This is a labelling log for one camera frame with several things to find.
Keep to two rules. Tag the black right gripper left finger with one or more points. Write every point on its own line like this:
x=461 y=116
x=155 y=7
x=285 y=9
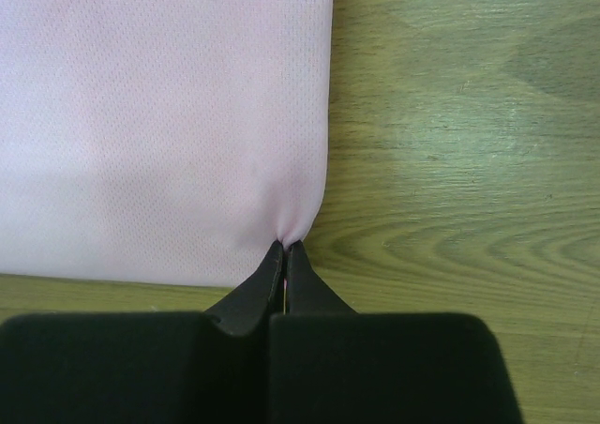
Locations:
x=144 y=367

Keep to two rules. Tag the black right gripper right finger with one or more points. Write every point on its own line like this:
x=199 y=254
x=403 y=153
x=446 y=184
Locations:
x=331 y=364

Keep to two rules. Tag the pink t-shirt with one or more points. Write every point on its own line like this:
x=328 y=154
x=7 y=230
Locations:
x=162 y=141

